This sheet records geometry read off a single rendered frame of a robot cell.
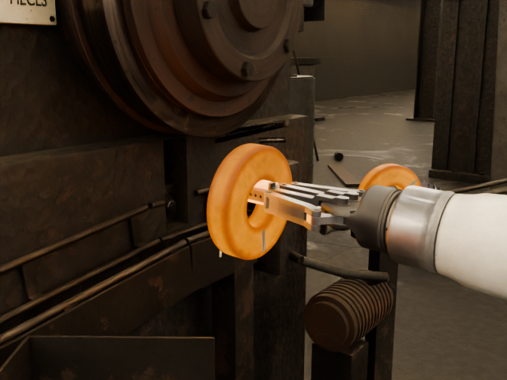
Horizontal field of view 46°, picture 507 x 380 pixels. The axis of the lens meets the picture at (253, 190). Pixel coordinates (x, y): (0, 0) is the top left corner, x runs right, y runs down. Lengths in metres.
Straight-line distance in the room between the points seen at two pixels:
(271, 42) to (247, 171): 0.33
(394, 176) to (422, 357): 1.00
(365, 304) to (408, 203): 0.66
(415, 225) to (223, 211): 0.23
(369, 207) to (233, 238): 0.18
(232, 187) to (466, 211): 0.27
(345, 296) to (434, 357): 0.98
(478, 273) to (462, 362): 1.59
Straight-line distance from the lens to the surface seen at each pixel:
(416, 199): 0.65
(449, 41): 5.16
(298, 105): 3.76
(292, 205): 0.69
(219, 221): 0.73
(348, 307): 1.24
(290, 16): 1.05
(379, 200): 0.67
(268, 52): 1.00
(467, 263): 0.62
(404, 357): 2.18
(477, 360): 2.23
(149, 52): 0.88
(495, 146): 3.69
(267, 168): 0.77
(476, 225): 0.62
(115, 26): 0.86
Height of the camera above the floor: 1.02
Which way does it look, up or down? 13 degrees down
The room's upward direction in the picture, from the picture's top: straight up
